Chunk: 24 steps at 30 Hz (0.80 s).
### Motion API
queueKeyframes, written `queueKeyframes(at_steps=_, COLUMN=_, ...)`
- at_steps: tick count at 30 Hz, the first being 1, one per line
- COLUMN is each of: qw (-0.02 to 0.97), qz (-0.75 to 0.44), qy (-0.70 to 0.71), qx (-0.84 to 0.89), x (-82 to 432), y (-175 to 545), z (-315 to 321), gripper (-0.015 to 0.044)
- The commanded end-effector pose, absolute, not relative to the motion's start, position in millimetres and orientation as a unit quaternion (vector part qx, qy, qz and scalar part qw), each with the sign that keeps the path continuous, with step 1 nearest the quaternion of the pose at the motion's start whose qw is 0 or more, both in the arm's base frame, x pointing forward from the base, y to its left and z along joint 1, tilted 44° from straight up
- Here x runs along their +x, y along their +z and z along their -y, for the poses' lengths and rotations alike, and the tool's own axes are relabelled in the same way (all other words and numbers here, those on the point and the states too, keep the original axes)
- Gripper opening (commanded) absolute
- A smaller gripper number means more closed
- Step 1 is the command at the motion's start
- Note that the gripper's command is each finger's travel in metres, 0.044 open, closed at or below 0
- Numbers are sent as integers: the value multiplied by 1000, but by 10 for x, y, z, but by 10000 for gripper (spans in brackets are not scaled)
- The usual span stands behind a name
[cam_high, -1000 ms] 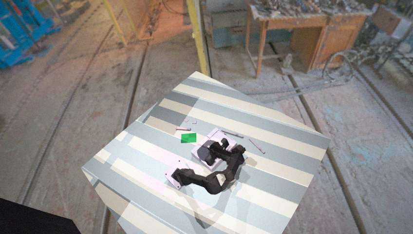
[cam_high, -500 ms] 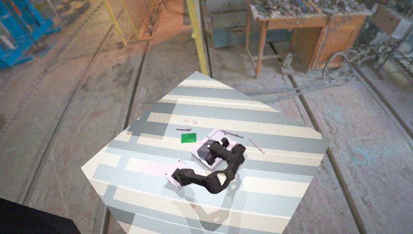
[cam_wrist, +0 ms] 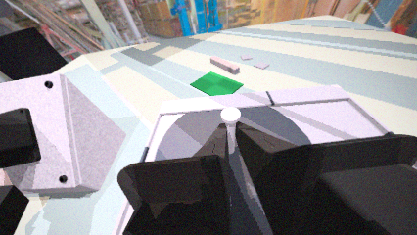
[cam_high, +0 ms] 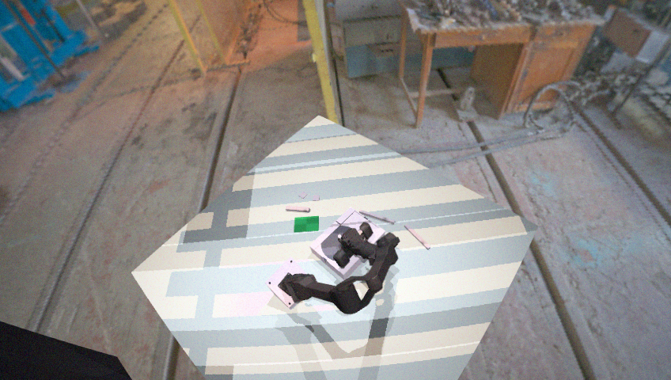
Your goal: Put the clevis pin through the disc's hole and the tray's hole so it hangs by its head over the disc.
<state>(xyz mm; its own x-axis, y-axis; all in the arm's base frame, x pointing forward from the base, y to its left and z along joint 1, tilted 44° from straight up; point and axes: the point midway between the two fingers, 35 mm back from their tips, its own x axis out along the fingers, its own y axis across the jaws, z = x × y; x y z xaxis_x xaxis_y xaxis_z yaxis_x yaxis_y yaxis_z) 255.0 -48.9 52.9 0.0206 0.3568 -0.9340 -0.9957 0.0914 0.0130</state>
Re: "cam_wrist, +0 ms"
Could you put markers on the green flat plate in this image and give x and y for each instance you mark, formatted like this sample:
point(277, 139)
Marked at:
point(215, 84)

